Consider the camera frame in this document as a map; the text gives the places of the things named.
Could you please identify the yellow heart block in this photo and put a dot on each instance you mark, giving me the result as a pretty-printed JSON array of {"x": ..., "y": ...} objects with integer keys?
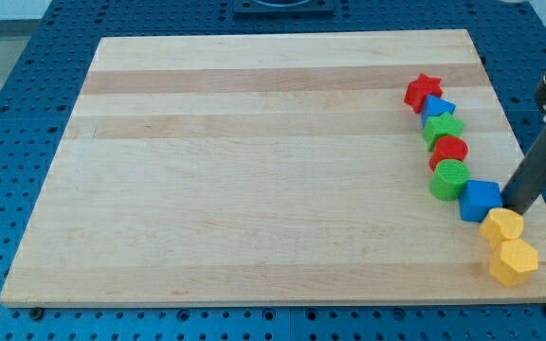
[{"x": 500, "y": 225}]

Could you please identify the wooden board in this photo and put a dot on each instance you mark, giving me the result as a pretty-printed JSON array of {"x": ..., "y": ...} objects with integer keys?
[{"x": 266, "y": 170}]

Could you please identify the dark mounting plate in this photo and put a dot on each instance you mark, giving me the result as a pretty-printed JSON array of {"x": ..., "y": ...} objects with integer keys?
[{"x": 244, "y": 8}]

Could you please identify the green star block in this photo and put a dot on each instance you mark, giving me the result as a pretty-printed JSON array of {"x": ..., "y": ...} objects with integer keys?
[{"x": 440, "y": 126}]

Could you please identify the red star block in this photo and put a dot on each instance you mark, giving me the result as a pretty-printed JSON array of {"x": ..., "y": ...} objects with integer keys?
[{"x": 419, "y": 89}]

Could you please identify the blue triangle block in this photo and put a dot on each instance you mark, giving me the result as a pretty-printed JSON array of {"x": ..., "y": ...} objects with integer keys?
[{"x": 435, "y": 107}]

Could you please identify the green cylinder block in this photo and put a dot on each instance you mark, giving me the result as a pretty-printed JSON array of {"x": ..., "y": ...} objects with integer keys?
[{"x": 449, "y": 179}]

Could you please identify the red cylinder block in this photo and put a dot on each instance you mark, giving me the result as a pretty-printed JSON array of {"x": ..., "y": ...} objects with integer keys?
[{"x": 448, "y": 147}]

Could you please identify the blue cube block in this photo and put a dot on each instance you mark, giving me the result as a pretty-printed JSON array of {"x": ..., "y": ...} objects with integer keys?
[{"x": 477, "y": 198}]

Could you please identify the yellow hexagon block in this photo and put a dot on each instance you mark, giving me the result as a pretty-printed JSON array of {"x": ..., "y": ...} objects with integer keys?
[{"x": 513, "y": 262}]

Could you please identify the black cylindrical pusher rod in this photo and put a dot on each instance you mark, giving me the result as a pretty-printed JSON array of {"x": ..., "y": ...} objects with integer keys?
[{"x": 528, "y": 180}]

